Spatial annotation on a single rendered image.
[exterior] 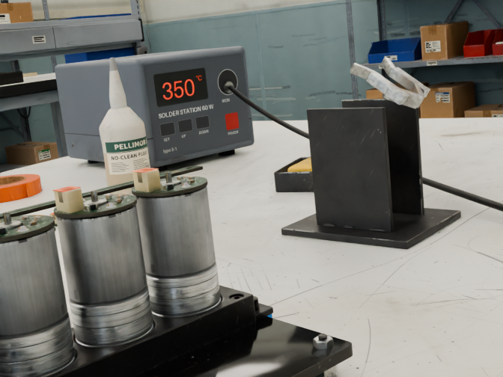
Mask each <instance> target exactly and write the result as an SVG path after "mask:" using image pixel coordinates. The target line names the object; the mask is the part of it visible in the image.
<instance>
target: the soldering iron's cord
mask: <svg viewBox="0 0 503 377"><path fill-rule="evenodd" d="M228 89H229V90H230V91H231V92H233V93H234V94H235V95H236V96H238V97H239V98H240V99H241V100H242V101H244V102H245V103H247V104H248V105H250V106H251V107H252V108H254V109H255V110H256V111H258V112H260V113H261V114H263V115H264V116H266V117H268V118H269V119H270V120H273V121H275V122H276V123H278V124H279V125H281V126H283V127H285V128H287V129H289V130H290V131H292V132H295V133H296V134H298V135H301V136H302V137H305V138H307V139H309V135H308V133H307V132H304V131H302V130H301V129H298V128H296V127H295V126H292V125H290V124H289V123H286V122H284V121H283V120H281V119H279V118H277V117H276V116H274V115H272V114H270V113H269V112H268V111H266V110H264V109H262V108H261V107H260V106H258V105H256V104H255V103H253V102H252V101H251V100H250V99H248V98H247V97H245V96H244V95H242V94H241V93H240V92H239V91H238V90H237V89H236V88H234V87H233V86H232V85H230V86H229V87H228ZM422 180H423V184H425V185H427V186H430V187H433V188H435V189H439V190H441V191H445V192H447V193H450V194H453V195H456V196H458V197H462V198H465V199H467V200H470V201H473V202H476V203H479V204H482V205H484V206H488V207H490V208H493V209H497V210H499V211H502V212H503V203H499V202H496V201H494V200H490V199H487V198H485V197H481V196H478V195H476V194H472V193H469V192H467V191H463V190H460V189H458V188H454V187H451V186H447V185H445V184H442V183H438V182H436V181H434V180H430V179H428V178H425V177H422Z"/></svg>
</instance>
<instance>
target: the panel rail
mask: <svg viewBox="0 0 503 377"><path fill-rule="evenodd" d="M199 170H203V166H197V165H193V166H190V167H187V168H181V169H178V170H175V171H169V172H171V177H175V176H179V175H182V174H187V173H191V172H194V171H199ZM159 177H160V179H164V178H165V173H163V174H160V175H159ZM134 186H135V185H134V180H133V181H129V182H126V183H121V184H117V185H114V186H109V187H105V188H100V189H97V190H94V191H97V196H98V195H103V194H108V193H112V192H115V191H120V190H124V189H129V188H132V187H134ZM90 196H91V191H88V192H85V193H82V197H83V198H85V197H90ZM52 207H56V203H55V200H51V201H48V202H45V203H39V204H36V205H33V206H27V207H24V208H21V209H15V210H12V211H9V213H10V216H11V217H15V216H21V215H26V214H29V213H33V212H38V211H41V210H45V209H49V208H52Z"/></svg>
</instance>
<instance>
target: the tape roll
mask: <svg viewBox="0 0 503 377"><path fill-rule="evenodd" d="M40 192H42V185H41V181H40V176H39V175H37V174H15V175H8V176H3V177H0V203H5V202H10V201H14V200H20V199H23V198H27V197H31V196H34V195H36V194H38V193H40Z"/></svg>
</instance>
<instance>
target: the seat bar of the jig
mask: <svg viewBox="0 0 503 377"><path fill-rule="evenodd" d="M219 289H220V297H221V303H220V304H219V305H218V306H216V307H214V308H213V309H211V310H208V311H206V312H203V313H199V314H195V315H192V316H182V317H161V316H155V315H153V314H152V317H153V327H154V329H153V330H152V331H151V332H150V333H149V334H148V335H146V336H145V337H142V338H141V339H139V340H136V341H133V342H131V343H126V344H123V345H119V346H112V347H104V348H91V347H85V346H80V345H78V344H77V343H76V337H75V334H74V329H73V328H71V330H72V335H73V343H74V349H75V353H76V360H75V361H74V362H73V363H72V364H71V365H70V366H69V367H67V368H66V369H64V370H62V371H60V372H59V373H56V374H54V375H51V376H48V377H136V376H138V375H140V374H142V373H145V372H147V371H148V370H151V369H153V368H155V367H158V366H160V365H162V364H165V363H167V362H169V361H172V360H174V359H175V358H178V357H180V356H182V355H184V354H187V353H189V352H191V351H193V350H196V349H198V348H200V347H202V346H205V345H207V344H209V343H211V342H213V341H215V340H218V339H220V338H222V337H225V336H227V335H229V334H232V333H234V332H235V331H238V330H240V329H242V328H245V327H247V326H249V325H251V324H254V323H256V316H255V309H254V296H253V295H252V294H250V293H247V292H243V291H239V290H236V289H231V288H229V287H226V286H221V285H219Z"/></svg>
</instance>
